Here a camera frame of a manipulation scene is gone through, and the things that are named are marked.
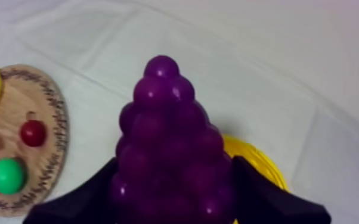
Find round wooden board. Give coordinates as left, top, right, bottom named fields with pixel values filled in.
left=0, top=64, right=70, bottom=217

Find small red fruit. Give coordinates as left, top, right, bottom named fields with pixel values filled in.
left=20, top=111, right=48, bottom=148

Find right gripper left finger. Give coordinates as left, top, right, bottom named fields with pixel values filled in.
left=23, top=157, right=119, bottom=224

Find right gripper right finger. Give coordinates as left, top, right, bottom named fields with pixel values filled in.
left=231, top=155, right=332, bottom=224

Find purple toy grapes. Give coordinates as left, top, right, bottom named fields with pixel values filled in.
left=110, top=55, right=237, bottom=224

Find green toy pear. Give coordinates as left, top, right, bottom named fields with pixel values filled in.
left=0, top=157, right=26, bottom=195

